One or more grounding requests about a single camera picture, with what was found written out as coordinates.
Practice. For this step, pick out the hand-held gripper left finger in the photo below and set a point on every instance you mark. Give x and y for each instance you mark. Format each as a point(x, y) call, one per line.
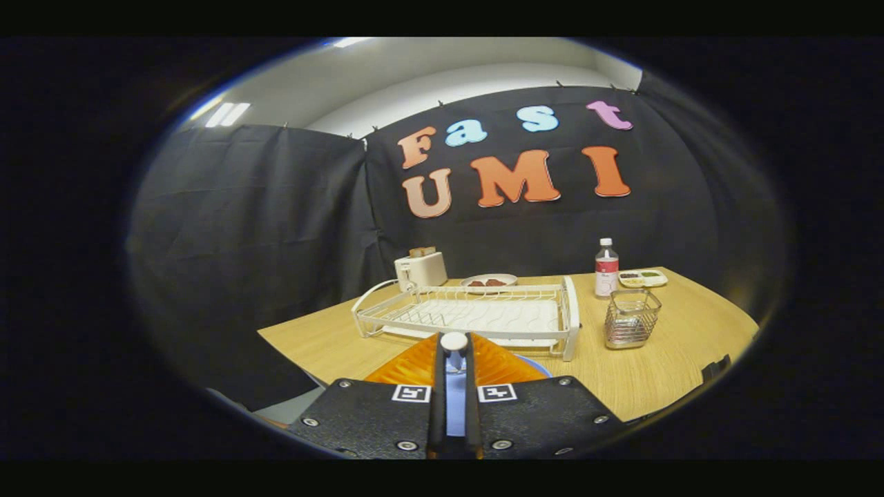
point(366, 417)

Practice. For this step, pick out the small black block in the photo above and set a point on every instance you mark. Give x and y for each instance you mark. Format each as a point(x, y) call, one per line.
point(717, 370)

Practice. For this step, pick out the black backdrop cloth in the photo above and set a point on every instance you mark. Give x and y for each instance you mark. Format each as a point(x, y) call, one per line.
point(262, 228)

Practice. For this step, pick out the blue plate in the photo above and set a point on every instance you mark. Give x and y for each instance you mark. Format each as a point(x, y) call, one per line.
point(455, 407)

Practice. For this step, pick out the white toaster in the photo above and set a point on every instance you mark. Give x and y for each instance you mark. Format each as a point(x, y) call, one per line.
point(425, 270)

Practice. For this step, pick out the clear plastic bottle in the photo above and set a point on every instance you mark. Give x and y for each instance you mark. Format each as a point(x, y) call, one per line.
point(606, 273)

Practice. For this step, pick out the ceiling light panel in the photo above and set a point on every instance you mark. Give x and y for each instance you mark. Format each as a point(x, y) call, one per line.
point(228, 114)

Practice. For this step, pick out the white divided dish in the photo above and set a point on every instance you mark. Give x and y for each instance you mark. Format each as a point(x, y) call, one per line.
point(659, 279)

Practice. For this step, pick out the white plate with meat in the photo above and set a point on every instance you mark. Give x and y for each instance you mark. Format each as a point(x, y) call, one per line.
point(510, 277)

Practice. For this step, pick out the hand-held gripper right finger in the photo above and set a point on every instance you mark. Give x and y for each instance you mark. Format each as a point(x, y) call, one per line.
point(545, 417)

